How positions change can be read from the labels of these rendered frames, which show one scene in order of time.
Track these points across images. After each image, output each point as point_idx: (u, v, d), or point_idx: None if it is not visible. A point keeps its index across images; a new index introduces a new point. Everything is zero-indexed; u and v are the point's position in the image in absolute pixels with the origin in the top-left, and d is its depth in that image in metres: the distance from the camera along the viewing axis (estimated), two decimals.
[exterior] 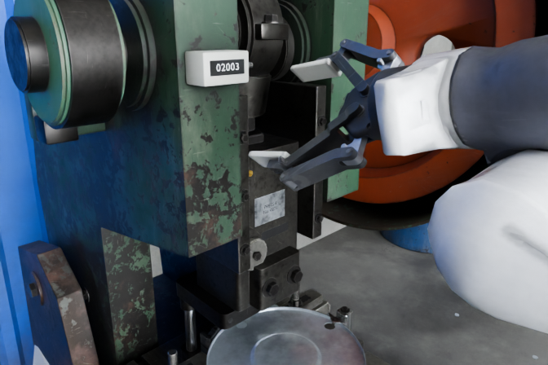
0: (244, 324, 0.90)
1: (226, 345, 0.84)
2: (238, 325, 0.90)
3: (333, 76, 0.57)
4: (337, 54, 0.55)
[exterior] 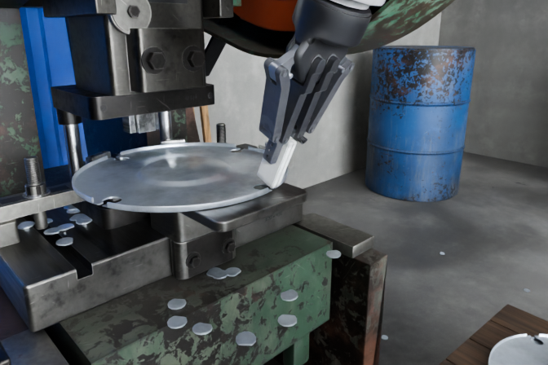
0: None
1: (100, 171, 0.62)
2: None
3: (289, 150, 0.53)
4: None
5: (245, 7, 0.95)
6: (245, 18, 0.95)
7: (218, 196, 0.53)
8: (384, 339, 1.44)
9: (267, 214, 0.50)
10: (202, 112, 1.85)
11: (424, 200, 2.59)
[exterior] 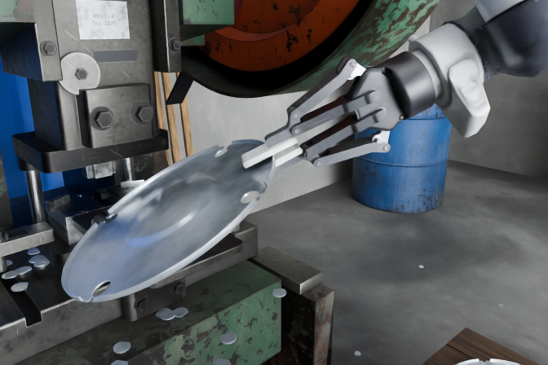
0: None
1: (91, 247, 0.56)
2: None
3: None
4: (298, 128, 0.52)
5: None
6: None
7: (206, 232, 0.45)
8: (356, 355, 1.48)
9: (201, 268, 0.54)
10: (184, 129, 1.89)
11: (408, 211, 2.63)
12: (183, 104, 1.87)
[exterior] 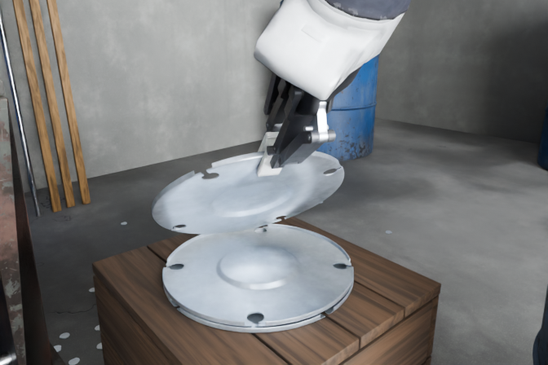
0: None
1: (243, 224, 0.77)
2: None
3: None
4: (267, 122, 0.51)
5: None
6: None
7: (187, 195, 0.59)
8: None
9: None
10: (56, 48, 1.75)
11: None
12: (54, 20, 1.74)
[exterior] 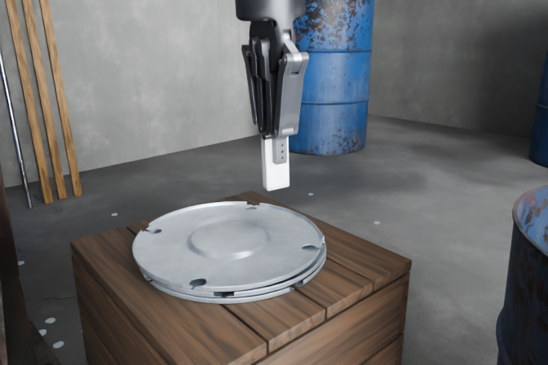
0: None
1: (214, 211, 0.80)
2: None
3: (264, 144, 0.53)
4: None
5: None
6: None
7: (171, 267, 0.61)
8: None
9: None
10: (47, 40, 1.76)
11: (323, 153, 2.51)
12: (45, 13, 1.75)
